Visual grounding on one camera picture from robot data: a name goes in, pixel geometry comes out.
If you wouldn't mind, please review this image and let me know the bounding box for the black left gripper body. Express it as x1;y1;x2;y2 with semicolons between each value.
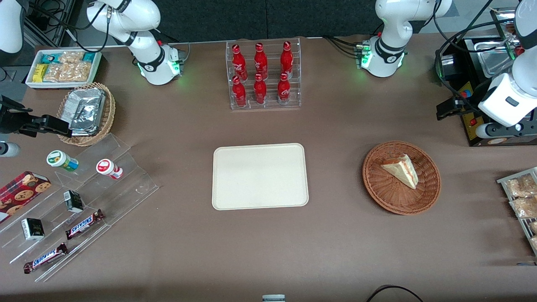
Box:
452;96;482;119

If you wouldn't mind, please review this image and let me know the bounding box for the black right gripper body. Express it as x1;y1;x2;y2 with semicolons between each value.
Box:
0;96;34;134

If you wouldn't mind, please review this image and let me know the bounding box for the triangular sandwich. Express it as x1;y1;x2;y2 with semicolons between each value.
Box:
381;154;419;190

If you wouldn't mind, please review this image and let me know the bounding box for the light wicker basket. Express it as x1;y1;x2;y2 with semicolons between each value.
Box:
56;82;116;147

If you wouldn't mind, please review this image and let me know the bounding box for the brown wicker basket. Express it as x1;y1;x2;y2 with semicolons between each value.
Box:
362;141;442;216

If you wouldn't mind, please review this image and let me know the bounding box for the beige plastic tray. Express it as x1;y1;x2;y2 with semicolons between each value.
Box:
212;143;310;211

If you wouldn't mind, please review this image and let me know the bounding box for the black food warmer cabinet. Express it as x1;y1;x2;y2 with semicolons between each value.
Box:
435;8;537;147

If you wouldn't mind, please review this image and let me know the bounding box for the green lid yogurt cup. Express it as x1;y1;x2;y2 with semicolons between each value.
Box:
46;150;79;173

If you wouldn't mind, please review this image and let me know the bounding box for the white rectangular snack bin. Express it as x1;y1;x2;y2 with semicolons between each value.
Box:
25;49;103;90

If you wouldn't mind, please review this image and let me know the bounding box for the clear bag of nuts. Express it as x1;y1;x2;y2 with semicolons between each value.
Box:
58;51;85;65
64;62;92;83
43;63;68;83

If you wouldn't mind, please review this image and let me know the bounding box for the steel warmer pan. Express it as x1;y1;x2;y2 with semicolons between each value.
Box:
477;41;515;79

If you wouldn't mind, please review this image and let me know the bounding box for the red cookie box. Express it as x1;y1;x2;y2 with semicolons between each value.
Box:
0;170;52;224

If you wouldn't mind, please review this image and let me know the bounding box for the red lid yogurt cup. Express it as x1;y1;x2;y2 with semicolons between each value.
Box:
96;158;124;180

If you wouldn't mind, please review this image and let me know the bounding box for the small black carton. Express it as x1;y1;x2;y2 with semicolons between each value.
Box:
63;190;84;213
21;218;45;241

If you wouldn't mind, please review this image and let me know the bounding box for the clear acrylic stepped display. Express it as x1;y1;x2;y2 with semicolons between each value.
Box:
0;133;160;283

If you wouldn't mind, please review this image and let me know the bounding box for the dark equipment rack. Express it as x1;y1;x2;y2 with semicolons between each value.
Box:
23;0;77;47

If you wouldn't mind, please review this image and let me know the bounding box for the snickers chocolate bar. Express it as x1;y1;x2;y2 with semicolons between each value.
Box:
65;208;105;240
23;242;69;274

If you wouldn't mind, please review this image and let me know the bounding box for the red cola bottle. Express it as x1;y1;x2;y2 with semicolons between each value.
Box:
232;75;248;108
253;42;269;80
253;73;268;105
276;72;291;105
232;44;248;81
280;41;294;79

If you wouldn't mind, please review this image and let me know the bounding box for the clear acrylic bottle rack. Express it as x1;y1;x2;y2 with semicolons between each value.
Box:
226;37;302;111

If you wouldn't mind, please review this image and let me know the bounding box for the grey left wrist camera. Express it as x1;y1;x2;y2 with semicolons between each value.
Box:
476;121;537;139

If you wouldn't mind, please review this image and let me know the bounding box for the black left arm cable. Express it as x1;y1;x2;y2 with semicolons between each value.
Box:
433;0;521;86

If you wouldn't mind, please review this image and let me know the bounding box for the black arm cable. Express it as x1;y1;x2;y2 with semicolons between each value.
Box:
25;0;113;53
433;0;521;86

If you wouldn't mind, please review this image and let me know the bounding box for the grey wire snack tray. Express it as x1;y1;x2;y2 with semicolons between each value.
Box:
497;167;537;257

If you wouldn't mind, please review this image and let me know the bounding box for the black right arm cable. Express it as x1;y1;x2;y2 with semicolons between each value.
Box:
25;0;113;53

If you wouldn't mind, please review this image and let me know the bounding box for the black looped cable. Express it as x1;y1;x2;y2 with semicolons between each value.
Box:
366;285;425;302

